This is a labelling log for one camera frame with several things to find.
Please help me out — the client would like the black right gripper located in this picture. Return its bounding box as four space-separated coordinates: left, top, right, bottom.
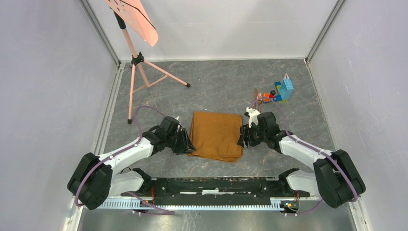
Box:
237 121 268 149

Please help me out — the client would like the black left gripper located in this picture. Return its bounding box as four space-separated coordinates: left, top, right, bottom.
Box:
166 128 196 155

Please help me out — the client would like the orange cloth napkin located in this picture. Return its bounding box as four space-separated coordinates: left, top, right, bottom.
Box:
189 111 243 162

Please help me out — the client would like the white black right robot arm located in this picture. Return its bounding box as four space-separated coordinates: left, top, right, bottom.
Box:
237 108 366 208

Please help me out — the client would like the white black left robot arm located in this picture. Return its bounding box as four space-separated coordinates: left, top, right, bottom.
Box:
67 116 196 210

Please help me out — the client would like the colourful toy brick build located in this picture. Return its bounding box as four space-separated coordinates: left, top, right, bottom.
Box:
261 74 294 103

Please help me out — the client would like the pink music stand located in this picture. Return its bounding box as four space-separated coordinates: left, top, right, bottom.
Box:
103 0 192 125

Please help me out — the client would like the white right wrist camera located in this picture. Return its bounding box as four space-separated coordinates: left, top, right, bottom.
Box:
244 107 260 128

